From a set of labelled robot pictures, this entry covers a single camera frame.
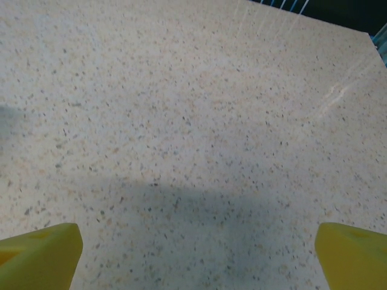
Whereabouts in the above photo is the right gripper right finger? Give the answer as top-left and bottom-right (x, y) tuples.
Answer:
(314, 222), (387, 290)

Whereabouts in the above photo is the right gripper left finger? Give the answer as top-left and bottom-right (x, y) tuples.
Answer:
(0, 222), (84, 290)

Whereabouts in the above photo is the blue table side strip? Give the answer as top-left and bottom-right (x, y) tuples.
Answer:
(370, 22), (387, 64)

